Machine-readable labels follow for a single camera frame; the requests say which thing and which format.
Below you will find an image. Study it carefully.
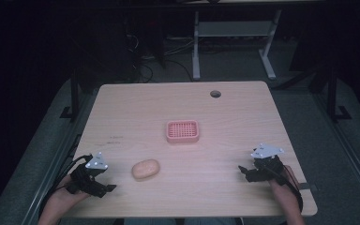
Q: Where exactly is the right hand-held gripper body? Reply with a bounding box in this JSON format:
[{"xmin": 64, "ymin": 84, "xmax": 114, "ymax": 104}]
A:
[{"xmin": 245, "ymin": 142, "xmax": 285, "ymax": 184}]

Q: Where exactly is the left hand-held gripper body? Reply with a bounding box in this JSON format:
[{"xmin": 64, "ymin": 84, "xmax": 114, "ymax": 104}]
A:
[{"xmin": 66, "ymin": 151, "xmax": 110, "ymax": 198}]

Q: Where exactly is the tan potato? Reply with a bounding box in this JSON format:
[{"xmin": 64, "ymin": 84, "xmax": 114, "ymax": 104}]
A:
[{"xmin": 131, "ymin": 158, "xmax": 161, "ymax": 181}]

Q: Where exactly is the pink slotted soap dish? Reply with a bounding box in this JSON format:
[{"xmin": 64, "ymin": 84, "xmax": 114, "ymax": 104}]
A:
[{"xmin": 165, "ymin": 119, "xmax": 201, "ymax": 144}]

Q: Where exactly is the person's right hand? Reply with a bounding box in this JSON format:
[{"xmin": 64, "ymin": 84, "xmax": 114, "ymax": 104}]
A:
[{"xmin": 268, "ymin": 164, "xmax": 299, "ymax": 201}]

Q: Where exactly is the person's left hand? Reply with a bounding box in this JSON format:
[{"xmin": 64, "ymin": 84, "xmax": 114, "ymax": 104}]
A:
[{"xmin": 47, "ymin": 173, "xmax": 90, "ymax": 214}]

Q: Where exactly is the black tape strip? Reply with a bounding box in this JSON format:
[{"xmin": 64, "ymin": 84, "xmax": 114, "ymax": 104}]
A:
[{"xmin": 297, "ymin": 183, "xmax": 320, "ymax": 192}]

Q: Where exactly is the black metal stand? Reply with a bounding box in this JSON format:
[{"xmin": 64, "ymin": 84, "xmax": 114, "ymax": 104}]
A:
[
  {"xmin": 325, "ymin": 67, "xmax": 353, "ymax": 124},
  {"xmin": 59, "ymin": 68, "xmax": 83, "ymax": 124}
]

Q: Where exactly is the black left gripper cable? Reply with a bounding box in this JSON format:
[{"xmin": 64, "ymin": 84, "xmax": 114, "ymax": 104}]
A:
[{"xmin": 38, "ymin": 154, "xmax": 94, "ymax": 218}]

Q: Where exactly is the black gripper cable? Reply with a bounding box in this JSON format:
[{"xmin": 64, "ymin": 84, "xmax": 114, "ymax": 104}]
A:
[
  {"xmin": 38, "ymin": 154, "xmax": 94, "ymax": 218},
  {"xmin": 271, "ymin": 166, "xmax": 304, "ymax": 214}
]

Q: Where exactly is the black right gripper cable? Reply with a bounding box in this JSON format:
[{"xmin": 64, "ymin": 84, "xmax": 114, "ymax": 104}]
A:
[{"xmin": 271, "ymin": 166, "xmax": 304, "ymax": 214}]

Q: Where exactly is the floor cables bundle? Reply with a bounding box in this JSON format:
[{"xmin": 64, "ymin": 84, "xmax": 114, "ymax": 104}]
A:
[{"xmin": 127, "ymin": 33, "xmax": 198, "ymax": 84}]

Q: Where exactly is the white metal desk frame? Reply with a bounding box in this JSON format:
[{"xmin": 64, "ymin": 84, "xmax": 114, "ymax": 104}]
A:
[{"xmin": 191, "ymin": 8, "xmax": 283, "ymax": 82}]

